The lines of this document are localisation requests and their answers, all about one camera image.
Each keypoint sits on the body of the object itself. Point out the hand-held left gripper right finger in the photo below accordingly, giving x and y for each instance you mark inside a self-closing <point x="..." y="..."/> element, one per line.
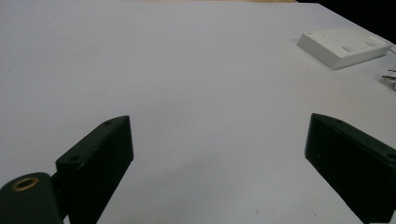
<point x="351" y="161"/>

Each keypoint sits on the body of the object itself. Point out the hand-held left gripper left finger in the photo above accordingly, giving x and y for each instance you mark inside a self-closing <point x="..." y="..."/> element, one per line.
<point x="93" y="168"/>

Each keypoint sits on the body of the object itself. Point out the metal plug prongs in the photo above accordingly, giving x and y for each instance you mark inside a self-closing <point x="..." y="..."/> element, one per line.
<point x="389" y="79"/>

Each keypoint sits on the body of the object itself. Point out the white power strip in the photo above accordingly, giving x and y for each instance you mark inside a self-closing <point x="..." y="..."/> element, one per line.
<point x="342" y="47"/>

